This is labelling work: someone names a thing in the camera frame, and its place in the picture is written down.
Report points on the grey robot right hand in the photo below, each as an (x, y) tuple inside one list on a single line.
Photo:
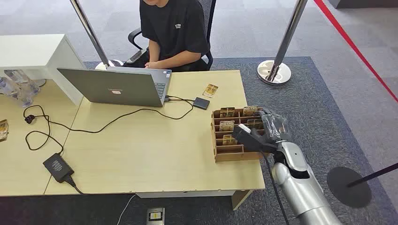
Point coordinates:
[(276, 127)]

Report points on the person's left hand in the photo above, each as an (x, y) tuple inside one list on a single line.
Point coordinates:
[(153, 65)]

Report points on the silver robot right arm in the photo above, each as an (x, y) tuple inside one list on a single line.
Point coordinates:
[(298, 186)]

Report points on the person's left forearm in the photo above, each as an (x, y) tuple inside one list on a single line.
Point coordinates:
[(180, 59)]

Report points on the person's right forearm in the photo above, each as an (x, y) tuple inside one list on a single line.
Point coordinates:
[(154, 51)]

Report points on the person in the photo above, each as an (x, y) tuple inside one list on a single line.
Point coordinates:
[(174, 31)]

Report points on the wooden card organizer box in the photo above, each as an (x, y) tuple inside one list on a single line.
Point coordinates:
[(230, 156)]

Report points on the dark grey area carpet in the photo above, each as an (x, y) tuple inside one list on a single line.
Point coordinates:
[(311, 108)]

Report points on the grey laptop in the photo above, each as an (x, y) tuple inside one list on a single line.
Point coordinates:
[(118, 87)]

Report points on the small black external drive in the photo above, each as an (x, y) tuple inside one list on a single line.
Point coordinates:
[(201, 103)]

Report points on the black office chair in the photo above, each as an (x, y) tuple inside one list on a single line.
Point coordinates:
[(209, 9)]

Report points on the red barrier belt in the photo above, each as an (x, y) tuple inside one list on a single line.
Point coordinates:
[(351, 43)]

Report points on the white cabinet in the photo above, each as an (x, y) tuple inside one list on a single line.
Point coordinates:
[(31, 49)]

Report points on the black power adapter brick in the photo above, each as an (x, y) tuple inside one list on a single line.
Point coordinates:
[(57, 167)]

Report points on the silver floor socket box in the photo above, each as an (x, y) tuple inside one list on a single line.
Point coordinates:
[(155, 216)]

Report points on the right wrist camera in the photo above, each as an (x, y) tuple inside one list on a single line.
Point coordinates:
[(252, 141)]

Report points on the chrome stanchion post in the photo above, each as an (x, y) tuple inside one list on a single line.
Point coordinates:
[(289, 31), (89, 31)]

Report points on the black stanchion post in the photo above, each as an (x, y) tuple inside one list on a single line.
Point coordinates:
[(348, 189)]

